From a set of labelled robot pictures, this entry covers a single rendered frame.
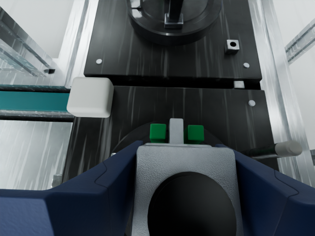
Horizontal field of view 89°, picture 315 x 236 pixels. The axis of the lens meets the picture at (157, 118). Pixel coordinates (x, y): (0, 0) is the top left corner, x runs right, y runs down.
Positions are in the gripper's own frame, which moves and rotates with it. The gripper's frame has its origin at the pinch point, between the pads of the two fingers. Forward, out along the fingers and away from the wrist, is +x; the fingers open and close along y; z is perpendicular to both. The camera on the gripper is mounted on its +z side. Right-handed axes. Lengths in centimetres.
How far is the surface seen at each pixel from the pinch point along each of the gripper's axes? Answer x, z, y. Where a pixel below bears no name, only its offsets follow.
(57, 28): 36.9, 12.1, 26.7
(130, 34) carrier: 20.6, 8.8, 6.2
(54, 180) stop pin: 8.7, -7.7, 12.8
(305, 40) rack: 20.5, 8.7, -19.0
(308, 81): 29.5, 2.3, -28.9
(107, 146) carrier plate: 10.8, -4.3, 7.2
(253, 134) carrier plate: 12.1, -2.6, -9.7
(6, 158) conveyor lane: 14.1, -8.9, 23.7
